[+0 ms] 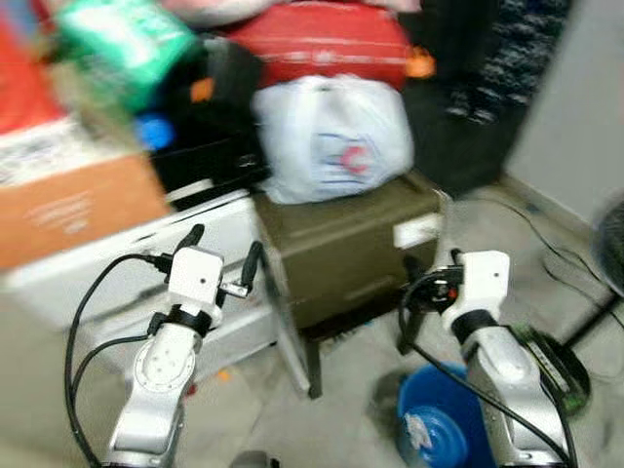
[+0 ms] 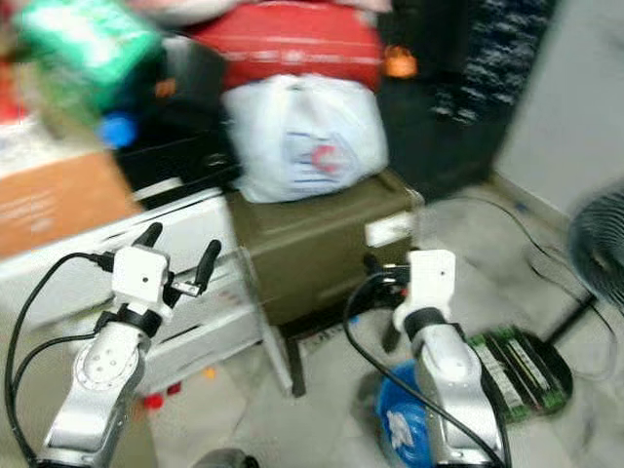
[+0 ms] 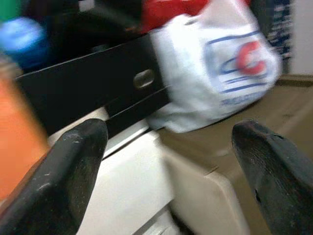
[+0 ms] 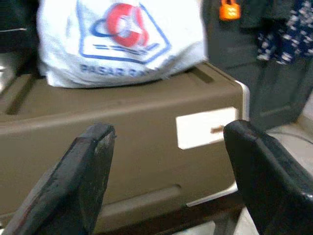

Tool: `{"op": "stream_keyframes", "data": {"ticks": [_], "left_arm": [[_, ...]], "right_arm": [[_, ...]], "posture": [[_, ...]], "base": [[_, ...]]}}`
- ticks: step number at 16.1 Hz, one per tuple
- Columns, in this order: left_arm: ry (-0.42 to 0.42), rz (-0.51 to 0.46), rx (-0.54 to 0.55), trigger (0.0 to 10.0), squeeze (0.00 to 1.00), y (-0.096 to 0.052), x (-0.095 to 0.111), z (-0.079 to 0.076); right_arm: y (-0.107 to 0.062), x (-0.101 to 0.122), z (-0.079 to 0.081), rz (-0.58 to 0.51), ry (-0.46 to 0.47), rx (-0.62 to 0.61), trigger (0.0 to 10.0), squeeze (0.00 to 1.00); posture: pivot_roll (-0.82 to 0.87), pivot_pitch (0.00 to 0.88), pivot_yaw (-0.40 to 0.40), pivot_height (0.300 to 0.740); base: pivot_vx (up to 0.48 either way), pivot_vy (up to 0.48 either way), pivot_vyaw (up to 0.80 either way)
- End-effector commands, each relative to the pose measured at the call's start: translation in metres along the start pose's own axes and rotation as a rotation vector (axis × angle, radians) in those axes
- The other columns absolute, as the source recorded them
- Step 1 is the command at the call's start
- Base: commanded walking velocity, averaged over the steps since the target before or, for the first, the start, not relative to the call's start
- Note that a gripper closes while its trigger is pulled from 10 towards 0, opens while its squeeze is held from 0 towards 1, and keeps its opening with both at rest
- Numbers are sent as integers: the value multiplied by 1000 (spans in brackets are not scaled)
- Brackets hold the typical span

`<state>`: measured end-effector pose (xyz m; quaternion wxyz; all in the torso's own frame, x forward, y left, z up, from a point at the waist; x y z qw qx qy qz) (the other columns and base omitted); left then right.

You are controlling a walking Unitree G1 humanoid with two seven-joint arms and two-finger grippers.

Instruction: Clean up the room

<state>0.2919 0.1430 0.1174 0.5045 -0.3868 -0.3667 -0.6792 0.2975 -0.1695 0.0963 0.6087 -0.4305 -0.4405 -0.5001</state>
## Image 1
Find olive brown cabinet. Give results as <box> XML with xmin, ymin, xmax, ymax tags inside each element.
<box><xmin>255</xmin><ymin>174</ymin><xmax>451</xmax><ymax>337</ymax></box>

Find white drawer cabinet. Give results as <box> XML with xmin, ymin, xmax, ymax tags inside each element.
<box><xmin>0</xmin><ymin>190</ymin><xmax>323</xmax><ymax>401</ymax></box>

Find black box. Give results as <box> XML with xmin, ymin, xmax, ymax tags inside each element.
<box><xmin>151</xmin><ymin>39</ymin><xmax>269</xmax><ymax>196</ymax></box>

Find round blue cap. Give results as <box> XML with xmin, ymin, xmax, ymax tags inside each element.
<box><xmin>136</xmin><ymin>115</ymin><xmax>175</xmax><ymax>149</ymax></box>

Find brown cardboard box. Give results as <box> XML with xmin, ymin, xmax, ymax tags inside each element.
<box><xmin>0</xmin><ymin>151</ymin><xmax>172</xmax><ymax>269</ymax></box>

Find blue plastic bucket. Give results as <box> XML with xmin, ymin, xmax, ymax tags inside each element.
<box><xmin>398</xmin><ymin>363</ymin><xmax>498</xmax><ymax>468</ymax></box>

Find green striped packet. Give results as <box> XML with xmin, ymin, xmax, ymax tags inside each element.
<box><xmin>517</xmin><ymin>331</ymin><xmax>586</xmax><ymax>410</ymax></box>

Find white printed plastic bag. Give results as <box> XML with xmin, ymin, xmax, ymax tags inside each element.
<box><xmin>253</xmin><ymin>76</ymin><xmax>415</xmax><ymax>204</ymax></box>

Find black standing fan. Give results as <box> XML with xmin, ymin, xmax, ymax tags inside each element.
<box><xmin>512</xmin><ymin>200</ymin><xmax>624</xmax><ymax>415</ymax></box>

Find small orange object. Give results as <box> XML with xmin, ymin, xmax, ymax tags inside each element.
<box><xmin>405</xmin><ymin>47</ymin><xmax>437</xmax><ymax>79</ymax></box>

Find green printed package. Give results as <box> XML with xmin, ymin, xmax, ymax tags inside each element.
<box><xmin>54</xmin><ymin>0</ymin><xmax>196</xmax><ymax>110</ymax></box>

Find dark patterned trouser legs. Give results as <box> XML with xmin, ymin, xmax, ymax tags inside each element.
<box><xmin>447</xmin><ymin>0</ymin><xmax>552</xmax><ymax>125</ymax></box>

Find red fabric bundle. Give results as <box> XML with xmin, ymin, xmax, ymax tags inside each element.
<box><xmin>0</xmin><ymin>19</ymin><xmax>69</xmax><ymax>133</ymax></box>

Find pink cloth bundle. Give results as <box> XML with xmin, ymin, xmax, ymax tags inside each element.
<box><xmin>161</xmin><ymin>0</ymin><xmax>284</xmax><ymax>25</ymax></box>

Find red suitcase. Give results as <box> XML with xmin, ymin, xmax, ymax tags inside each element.
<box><xmin>229</xmin><ymin>0</ymin><xmax>415</xmax><ymax>91</ymax></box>

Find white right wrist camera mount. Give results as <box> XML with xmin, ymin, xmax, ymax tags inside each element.
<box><xmin>441</xmin><ymin>251</ymin><xmax>511</xmax><ymax>332</ymax></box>

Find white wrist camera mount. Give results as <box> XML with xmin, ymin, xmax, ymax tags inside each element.
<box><xmin>168</xmin><ymin>246</ymin><xmax>225</xmax><ymax>318</ymax></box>
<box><xmin>441</xmin><ymin>251</ymin><xmax>511</xmax><ymax>332</ymax></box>

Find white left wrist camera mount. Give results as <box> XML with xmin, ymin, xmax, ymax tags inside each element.
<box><xmin>168</xmin><ymin>246</ymin><xmax>225</xmax><ymax>318</ymax></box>

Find thin black floor cable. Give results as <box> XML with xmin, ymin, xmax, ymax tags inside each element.
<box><xmin>483</xmin><ymin>193</ymin><xmax>624</xmax><ymax>298</ymax></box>

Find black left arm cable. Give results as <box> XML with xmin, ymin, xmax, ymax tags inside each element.
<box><xmin>63</xmin><ymin>252</ymin><xmax>175</xmax><ymax>468</ymax></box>

